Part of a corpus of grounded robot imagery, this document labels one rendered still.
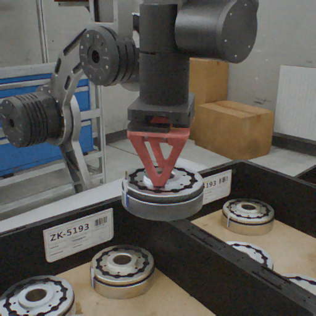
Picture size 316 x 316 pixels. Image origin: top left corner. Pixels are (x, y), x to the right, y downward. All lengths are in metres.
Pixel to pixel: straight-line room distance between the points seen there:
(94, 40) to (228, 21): 0.67
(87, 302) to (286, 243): 0.38
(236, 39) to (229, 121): 3.18
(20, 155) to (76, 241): 1.91
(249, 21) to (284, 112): 3.46
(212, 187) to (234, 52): 0.50
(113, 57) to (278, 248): 0.56
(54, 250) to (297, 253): 0.42
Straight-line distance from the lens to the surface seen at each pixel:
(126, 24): 1.02
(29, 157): 2.61
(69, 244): 0.70
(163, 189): 0.48
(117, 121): 4.09
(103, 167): 2.94
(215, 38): 0.38
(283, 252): 0.78
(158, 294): 0.66
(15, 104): 1.41
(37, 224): 0.66
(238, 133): 3.51
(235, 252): 0.58
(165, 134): 0.44
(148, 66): 0.45
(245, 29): 0.41
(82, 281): 0.69
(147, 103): 0.45
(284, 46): 3.94
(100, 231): 0.71
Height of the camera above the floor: 1.24
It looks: 21 degrees down
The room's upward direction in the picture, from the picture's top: straight up
